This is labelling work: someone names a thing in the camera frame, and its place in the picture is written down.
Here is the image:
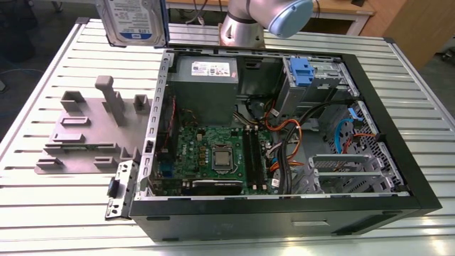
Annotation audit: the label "metal drive cage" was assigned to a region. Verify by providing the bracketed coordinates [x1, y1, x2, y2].
[275, 54, 359, 118]

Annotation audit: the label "yellow black power wires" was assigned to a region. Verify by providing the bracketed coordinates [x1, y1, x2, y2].
[233, 110, 267, 127]

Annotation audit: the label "blue data wire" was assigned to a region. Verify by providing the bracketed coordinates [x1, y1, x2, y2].
[335, 118, 357, 155]

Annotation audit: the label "green RAM stick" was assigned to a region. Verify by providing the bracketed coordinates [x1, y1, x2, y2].
[61, 144, 94, 151]

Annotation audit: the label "grey metal hinged bracket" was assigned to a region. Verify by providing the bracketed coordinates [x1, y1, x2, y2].
[105, 159, 141, 221]

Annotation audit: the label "orange power wire bundle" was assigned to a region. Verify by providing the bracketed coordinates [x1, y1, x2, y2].
[265, 118, 307, 174]

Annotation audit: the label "grey parts rack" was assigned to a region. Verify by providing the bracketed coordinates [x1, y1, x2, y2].
[35, 76, 158, 177]

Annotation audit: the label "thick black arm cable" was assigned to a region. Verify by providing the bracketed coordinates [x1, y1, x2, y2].
[193, 0, 230, 27]

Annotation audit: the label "black cable bundle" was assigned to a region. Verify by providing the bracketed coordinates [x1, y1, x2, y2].
[277, 100, 357, 194]

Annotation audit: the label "grey ribbon wires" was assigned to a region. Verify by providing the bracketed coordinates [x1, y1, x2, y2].
[266, 142, 285, 157]

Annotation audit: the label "green motherboard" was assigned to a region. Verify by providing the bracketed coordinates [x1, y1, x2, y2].
[157, 125, 277, 195]

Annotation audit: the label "red twisted fan wire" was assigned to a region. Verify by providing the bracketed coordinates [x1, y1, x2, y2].
[167, 94, 178, 153]

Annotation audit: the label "red yellow disk power wire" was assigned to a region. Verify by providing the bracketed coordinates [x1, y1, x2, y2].
[350, 132, 378, 151]

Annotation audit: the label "blue cable clip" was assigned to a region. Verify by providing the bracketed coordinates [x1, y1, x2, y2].
[347, 105, 363, 123]

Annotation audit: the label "blue drive latch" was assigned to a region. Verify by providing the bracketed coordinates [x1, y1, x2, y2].
[290, 57, 317, 87]

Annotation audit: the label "black RAM slot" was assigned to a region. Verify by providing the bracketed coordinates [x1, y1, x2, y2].
[251, 125, 266, 191]
[246, 125, 261, 191]
[254, 125, 270, 191]
[243, 125, 257, 191]

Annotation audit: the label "grey power supply unit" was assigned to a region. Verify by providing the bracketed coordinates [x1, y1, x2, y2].
[167, 54, 241, 126]

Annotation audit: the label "black graphics card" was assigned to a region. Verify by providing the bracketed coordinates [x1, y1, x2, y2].
[181, 178, 246, 197]

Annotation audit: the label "CPU socket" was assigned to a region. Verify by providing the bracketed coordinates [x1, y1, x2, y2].
[210, 143, 238, 175]

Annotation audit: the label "wooden cabinet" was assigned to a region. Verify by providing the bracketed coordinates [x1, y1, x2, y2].
[361, 0, 455, 70]

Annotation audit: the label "black PC case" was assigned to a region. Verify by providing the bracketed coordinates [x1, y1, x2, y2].
[130, 42, 444, 242]

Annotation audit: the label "hard disk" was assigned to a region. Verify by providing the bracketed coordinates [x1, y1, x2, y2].
[95, 0, 171, 49]

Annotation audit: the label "silver CPU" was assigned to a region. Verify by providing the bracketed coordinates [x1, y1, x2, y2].
[214, 151, 234, 165]

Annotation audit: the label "small dark latch knob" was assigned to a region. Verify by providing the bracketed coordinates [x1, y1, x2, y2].
[107, 177, 122, 198]

